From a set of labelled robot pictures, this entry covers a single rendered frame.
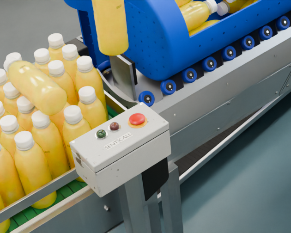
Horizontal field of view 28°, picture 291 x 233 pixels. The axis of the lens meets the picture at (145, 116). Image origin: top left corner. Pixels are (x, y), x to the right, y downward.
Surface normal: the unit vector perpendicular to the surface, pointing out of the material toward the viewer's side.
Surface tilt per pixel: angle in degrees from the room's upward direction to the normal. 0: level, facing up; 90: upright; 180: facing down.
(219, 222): 0
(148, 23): 90
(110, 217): 90
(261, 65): 70
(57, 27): 0
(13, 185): 90
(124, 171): 90
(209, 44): 102
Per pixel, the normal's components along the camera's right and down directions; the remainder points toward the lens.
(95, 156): -0.09, -0.75
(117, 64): -0.79, 0.46
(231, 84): 0.54, 0.21
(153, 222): 0.60, 0.48
